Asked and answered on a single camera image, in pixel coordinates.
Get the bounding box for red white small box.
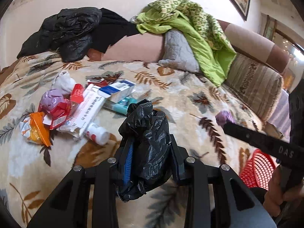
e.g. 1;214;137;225
70;83;85;104

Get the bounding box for orange white snack bag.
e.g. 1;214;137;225
19;112;51;147

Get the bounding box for teal tube box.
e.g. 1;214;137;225
103;96;137;115

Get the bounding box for purple crumpled wrapper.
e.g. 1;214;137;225
39;89;64;112

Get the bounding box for black cloth garment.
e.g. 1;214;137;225
91;8;139;53

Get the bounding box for red plastic basket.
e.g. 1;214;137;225
240;149;276;190

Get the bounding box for green patterned quilt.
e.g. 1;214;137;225
135;0;237;86

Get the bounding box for beige striped pillow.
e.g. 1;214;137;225
225;53;283;121

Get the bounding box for white crumpled tissue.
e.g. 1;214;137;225
51;70;76;95

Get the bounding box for white small bottle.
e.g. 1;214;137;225
85;122;110;146

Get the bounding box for blue white carton box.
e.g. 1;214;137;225
99;79;136;103

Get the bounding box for red flat packet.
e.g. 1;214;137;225
87;78;108;88

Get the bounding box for person's right hand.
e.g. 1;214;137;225
263;166;303;217

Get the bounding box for red crumpled wrapper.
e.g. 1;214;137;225
38;98;72;130

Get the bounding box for leaf patterned bed blanket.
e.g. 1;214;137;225
0;50;292;228

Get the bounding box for black puffer jacket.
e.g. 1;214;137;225
17;7;103;62

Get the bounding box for pink brown upholstered headboard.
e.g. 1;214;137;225
87;21;289;74

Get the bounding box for black plastic trash bag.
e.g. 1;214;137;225
116;99;172;202

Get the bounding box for grey quilted pillow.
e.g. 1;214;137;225
158;29;200;73

